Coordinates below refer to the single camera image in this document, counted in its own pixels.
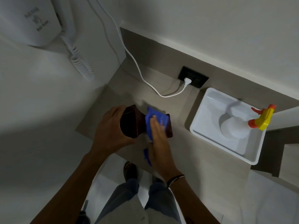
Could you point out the person's left hand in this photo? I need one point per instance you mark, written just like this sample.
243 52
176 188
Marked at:
109 132

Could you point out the person's right hand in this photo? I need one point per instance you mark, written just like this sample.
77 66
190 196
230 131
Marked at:
162 151

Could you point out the dark red vase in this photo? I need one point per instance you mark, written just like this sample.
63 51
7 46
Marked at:
132 123

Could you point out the blue cloth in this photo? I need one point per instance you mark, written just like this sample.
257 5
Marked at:
150 113

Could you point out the white spray bottle yellow nozzle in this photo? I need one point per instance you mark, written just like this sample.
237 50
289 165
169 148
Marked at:
233 128

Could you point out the person's left forearm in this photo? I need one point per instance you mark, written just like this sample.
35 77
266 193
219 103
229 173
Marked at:
72 186

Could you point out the person's right forearm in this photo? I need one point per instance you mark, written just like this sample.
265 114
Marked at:
194 205

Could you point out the person's right shoe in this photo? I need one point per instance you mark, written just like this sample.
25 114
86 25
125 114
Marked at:
157 179

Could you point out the person's shoe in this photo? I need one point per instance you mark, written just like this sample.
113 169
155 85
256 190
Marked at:
157 179
130 171

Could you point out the person's left shoe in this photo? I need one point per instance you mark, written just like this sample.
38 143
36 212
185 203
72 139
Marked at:
130 171

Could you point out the black and white wristband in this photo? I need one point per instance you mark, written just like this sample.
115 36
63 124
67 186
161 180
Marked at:
175 179

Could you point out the white plastic tray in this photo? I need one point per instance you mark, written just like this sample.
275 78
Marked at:
205 118

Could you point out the dark blue object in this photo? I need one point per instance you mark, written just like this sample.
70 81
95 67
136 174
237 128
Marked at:
83 215

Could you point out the grey shelf unit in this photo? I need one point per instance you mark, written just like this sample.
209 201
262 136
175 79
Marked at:
289 160

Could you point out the black wall socket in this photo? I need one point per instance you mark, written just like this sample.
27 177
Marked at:
198 78

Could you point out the white wall hair dryer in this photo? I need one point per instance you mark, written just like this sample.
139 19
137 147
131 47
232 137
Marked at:
28 23

